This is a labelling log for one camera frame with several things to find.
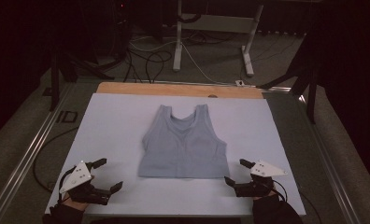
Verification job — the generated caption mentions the white floor cable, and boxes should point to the white floor cable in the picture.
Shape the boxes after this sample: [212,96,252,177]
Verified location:
[129,39,237,87]

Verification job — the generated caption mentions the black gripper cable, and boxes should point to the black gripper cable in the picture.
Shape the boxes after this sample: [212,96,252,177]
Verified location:
[272,179,323,224]
[33,125,80,202]

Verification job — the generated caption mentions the black tripod stand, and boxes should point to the black tripod stand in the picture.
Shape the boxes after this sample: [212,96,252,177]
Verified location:
[42,50,116,112]
[257,31,319,125]

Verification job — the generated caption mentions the black square floor frame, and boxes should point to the black square floor frame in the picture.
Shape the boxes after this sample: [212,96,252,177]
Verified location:
[56,109,79,124]

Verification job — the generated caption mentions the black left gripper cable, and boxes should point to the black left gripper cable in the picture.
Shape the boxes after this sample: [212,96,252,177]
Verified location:
[33,125,80,202]

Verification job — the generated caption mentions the person's left hand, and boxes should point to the person's left hand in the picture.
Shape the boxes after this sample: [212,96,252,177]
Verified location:
[62,197,90,213]

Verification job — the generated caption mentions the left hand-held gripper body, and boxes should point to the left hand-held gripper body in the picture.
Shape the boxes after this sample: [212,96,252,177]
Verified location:
[58,160,113,206]

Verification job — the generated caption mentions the light blue tank top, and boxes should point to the light blue tank top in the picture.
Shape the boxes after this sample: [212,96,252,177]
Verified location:
[137,104,231,179]

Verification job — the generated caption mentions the white metal desk frame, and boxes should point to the white metal desk frame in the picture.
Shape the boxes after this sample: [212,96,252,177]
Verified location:
[172,0,264,77]

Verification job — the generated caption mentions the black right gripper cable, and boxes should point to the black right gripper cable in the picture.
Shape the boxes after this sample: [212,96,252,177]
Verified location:
[272,179,323,224]

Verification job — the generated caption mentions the black looped floor cables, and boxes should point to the black looped floor cables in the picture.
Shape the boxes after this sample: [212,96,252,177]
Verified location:
[122,49,174,84]

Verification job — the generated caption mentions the white table mat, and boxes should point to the white table mat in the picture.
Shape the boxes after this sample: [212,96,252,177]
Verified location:
[45,92,307,217]

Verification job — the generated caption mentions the person's right hand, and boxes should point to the person's right hand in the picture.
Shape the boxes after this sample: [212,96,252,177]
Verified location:
[253,189,278,202]

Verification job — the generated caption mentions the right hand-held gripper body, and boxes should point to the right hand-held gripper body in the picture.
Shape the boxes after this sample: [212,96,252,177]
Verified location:
[234,160,289,198]

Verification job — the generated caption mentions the aluminium rail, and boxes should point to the aluminium rail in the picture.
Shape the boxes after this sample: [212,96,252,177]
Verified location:
[0,83,76,224]
[298,93,363,224]
[123,78,292,93]

